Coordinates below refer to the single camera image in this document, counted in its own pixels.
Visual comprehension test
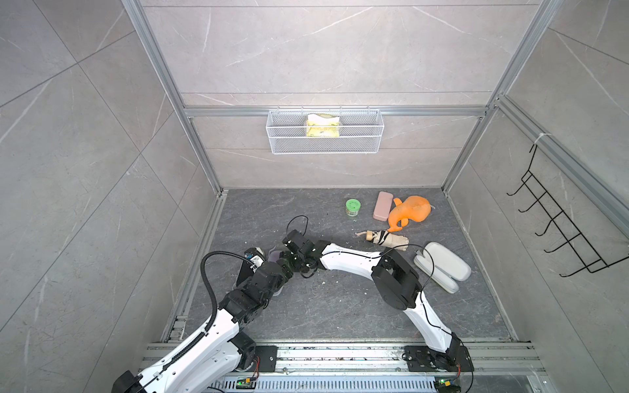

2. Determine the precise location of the orange watering can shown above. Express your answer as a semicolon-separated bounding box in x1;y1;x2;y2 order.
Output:
388;196;432;233

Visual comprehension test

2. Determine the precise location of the white wire wall basket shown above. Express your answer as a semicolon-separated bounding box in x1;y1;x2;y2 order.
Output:
265;109;385;155

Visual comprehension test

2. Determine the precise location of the green lidded jar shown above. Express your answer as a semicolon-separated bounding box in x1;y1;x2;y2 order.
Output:
345;198;361;217

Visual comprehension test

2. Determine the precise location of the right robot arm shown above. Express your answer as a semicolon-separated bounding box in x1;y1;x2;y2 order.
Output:
283;230;474;373

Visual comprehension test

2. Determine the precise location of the black wire hook rack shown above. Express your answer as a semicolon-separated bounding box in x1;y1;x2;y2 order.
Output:
506;144;628;278

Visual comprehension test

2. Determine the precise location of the yellow white pouch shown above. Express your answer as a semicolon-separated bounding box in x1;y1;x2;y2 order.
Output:
305;113;341;138

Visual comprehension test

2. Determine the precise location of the slotted metal base rail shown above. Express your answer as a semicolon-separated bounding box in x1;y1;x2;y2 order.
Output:
137;339;555;392

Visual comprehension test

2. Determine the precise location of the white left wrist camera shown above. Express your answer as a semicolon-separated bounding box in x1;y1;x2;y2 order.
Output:
245;247;265;270

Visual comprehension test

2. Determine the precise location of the black zippered umbrella sleeve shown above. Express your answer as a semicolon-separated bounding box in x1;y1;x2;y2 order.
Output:
234;260;257;288

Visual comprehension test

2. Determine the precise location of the aluminium cage frame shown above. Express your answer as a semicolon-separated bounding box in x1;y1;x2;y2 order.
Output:
120;0;629;306

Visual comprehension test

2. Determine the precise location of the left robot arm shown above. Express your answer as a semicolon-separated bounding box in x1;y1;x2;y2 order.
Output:
111;252;295;392

